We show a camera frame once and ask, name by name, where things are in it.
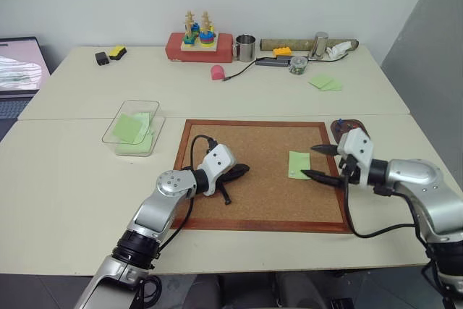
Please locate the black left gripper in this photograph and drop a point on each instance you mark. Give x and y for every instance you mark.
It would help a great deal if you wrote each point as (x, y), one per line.
(227, 176)

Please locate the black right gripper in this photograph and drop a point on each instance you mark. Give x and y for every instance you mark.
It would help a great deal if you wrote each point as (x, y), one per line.
(352, 171)

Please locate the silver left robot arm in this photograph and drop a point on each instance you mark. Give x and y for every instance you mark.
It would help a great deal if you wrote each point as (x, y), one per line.
(152, 215)

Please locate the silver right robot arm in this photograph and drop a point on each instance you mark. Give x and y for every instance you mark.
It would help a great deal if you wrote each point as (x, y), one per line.
(430, 193)

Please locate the pinned green sticky note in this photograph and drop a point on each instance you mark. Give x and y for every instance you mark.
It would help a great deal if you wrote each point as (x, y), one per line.
(299, 162)

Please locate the brown oval tray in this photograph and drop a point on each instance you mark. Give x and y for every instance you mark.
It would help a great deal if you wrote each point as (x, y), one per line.
(338, 133)

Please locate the glass jar of pushpins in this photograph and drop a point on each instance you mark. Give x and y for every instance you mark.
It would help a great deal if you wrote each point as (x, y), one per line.
(297, 65)

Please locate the green sticky note stack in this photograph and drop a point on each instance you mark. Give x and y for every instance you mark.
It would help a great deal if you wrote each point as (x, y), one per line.
(139, 144)

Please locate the clear plastic box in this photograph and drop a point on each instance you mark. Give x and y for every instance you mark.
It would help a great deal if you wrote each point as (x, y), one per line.
(134, 131)

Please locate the tilted green sticky note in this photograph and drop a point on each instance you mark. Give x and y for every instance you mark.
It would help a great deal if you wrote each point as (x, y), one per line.
(127, 127)

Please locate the red rectangular box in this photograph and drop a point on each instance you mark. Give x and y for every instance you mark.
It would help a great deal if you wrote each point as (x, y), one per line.
(173, 48)

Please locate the wood-framed cork board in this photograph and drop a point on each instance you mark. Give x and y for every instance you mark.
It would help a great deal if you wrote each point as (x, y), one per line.
(260, 186)

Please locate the blue pushpin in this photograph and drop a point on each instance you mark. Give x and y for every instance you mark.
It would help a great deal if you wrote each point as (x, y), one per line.
(340, 121)

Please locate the pink arch block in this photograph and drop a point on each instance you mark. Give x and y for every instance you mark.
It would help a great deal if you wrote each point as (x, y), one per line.
(217, 72)

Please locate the dark grey USB hub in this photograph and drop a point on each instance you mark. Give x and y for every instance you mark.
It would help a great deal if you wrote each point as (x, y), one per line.
(271, 62)

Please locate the crumpled white cloth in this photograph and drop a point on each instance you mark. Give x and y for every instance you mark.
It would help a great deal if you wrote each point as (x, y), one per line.
(338, 49)

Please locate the silver metal cylinder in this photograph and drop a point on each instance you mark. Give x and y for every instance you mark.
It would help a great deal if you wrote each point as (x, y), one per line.
(319, 46)

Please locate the yellow toy brick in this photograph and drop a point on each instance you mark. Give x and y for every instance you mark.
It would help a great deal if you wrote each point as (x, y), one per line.
(282, 51)

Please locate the stainless steel mug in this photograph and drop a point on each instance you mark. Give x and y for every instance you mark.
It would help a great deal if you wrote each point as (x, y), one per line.
(246, 48)

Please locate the wooden colourful stacking toy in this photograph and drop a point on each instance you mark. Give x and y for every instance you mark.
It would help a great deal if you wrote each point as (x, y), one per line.
(200, 35)

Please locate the grey partition panel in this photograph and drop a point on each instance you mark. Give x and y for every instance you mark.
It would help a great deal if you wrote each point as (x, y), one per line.
(430, 52)

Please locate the yellow and black sponge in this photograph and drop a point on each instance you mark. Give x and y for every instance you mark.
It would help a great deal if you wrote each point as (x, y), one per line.
(117, 52)

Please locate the black whiteboard eraser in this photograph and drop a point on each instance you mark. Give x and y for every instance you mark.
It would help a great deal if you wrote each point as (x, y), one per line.
(102, 58)

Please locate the open laptop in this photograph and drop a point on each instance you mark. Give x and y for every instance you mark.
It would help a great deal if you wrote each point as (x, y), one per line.
(18, 70)

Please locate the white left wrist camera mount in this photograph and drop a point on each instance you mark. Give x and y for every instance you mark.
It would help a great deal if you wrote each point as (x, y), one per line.
(217, 158)

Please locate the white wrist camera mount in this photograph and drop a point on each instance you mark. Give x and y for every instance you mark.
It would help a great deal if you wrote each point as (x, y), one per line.
(358, 146)
(217, 158)

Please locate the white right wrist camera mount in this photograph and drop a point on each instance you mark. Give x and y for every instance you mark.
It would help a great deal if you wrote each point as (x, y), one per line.
(358, 146)

